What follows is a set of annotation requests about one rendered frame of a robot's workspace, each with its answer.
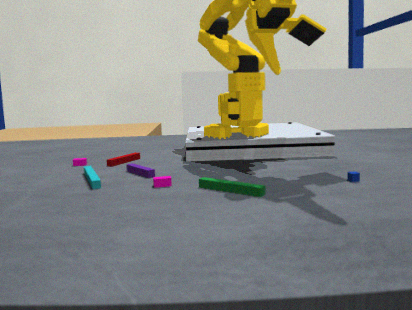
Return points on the purple rod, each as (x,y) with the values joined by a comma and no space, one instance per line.
(141,170)

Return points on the magenta rod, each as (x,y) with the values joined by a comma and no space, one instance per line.
(162,181)
(80,162)

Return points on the red flat bar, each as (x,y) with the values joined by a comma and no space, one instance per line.
(123,159)

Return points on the turquoise rod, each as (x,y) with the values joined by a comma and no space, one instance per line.
(92,177)

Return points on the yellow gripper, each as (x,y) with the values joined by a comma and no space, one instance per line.
(267,17)

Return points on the small blue cube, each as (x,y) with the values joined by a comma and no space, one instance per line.
(353,176)

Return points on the green rod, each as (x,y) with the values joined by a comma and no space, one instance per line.
(232,186)

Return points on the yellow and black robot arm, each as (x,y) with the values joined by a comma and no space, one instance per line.
(242,106)

